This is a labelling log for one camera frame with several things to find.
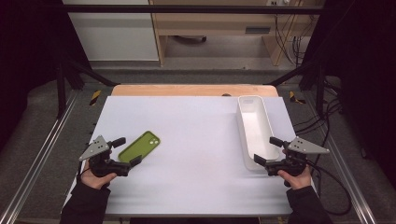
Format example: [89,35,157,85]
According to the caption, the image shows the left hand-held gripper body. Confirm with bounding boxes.
[78,134,133,178]

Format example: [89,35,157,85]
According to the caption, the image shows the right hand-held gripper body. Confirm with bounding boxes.
[264,135,331,177]

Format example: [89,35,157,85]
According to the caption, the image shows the green phone case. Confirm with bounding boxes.
[117,130,162,164]

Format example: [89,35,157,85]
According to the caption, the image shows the white plastic bin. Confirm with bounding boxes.
[236,94,281,172]

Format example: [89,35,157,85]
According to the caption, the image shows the person's left hand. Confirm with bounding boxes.
[80,160,118,190]

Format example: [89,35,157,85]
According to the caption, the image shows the person's right hand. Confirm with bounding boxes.
[277,165,313,191]

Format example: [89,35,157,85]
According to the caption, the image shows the yellow black tape marker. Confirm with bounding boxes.
[289,91,306,105]
[89,90,103,106]

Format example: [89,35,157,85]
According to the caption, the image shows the black metal stand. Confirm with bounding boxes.
[56,57,120,119]
[263,59,327,118]

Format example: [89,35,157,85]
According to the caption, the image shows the white cabinet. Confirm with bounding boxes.
[61,0,161,63]

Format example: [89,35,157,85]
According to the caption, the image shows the black curtain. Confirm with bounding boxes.
[0,0,92,150]
[303,0,396,190]

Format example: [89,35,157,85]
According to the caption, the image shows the wooden desk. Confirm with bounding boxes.
[148,0,325,67]

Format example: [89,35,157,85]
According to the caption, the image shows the black metal crossbar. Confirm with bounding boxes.
[61,4,326,15]

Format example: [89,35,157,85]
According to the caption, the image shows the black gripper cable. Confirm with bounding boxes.
[306,161,353,217]

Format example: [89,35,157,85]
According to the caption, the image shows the black floor cables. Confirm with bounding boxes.
[292,77,344,135]

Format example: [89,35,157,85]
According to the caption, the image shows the aluminium floor rail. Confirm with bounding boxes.
[0,90,79,224]
[325,133,378,224]

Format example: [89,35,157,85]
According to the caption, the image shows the hanging black cables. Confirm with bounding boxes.
[273,13,313,67]

